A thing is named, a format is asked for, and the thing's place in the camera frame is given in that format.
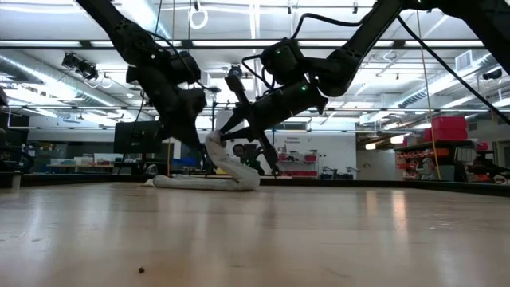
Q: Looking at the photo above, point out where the black hanging cable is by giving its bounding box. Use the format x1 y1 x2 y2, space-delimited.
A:
135 0 163 122

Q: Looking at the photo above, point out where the person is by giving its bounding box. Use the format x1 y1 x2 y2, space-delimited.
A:
231 143 265 176

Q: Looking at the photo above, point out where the red shelf rack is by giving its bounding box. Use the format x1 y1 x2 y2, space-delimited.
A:
394 139 475 181

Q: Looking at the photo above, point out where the yellow hanging cord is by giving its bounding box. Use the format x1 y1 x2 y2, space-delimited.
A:
415 7 441 180

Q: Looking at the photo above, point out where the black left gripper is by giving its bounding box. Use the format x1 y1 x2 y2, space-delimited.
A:
137 67 208 156

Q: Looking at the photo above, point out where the black overhead camera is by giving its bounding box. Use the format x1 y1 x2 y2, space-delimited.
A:
61 52 100 81

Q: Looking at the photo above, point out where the blue background crate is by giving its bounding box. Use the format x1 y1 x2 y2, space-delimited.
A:
171 156 199 168

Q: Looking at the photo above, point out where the black computer monitor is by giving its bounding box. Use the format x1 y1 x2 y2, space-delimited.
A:
113 120 164 155

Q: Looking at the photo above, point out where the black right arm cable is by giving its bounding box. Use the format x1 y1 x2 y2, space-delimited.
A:
396 14 510 125

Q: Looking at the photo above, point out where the overhead light bar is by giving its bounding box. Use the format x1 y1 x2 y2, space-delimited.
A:
0 38 485 51

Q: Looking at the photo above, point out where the white hanging cable loop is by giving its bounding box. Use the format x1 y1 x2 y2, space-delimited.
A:
189 6 210 30

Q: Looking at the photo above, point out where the grey microfiber towel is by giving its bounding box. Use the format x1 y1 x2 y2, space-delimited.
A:
143 130 262 192

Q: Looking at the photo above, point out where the red storage bin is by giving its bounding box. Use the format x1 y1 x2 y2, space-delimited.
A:
423 116 469 143

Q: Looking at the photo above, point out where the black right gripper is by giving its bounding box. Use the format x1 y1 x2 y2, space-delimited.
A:
218 74 330 176

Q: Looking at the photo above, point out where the black aluminium table frame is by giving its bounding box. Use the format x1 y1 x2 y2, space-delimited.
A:
0 171 510 197

